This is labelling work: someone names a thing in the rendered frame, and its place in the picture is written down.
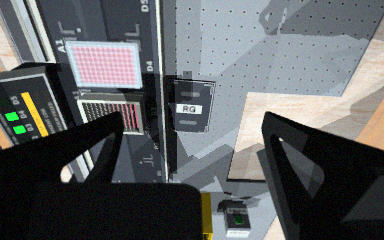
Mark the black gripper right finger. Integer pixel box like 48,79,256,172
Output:
261,111,384,240

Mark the white trough reservoir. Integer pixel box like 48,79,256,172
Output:
77,92,147,135

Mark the yellow waste bin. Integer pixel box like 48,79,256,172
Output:
201,193,213,240

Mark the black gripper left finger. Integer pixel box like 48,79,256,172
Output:
0,111,124,182

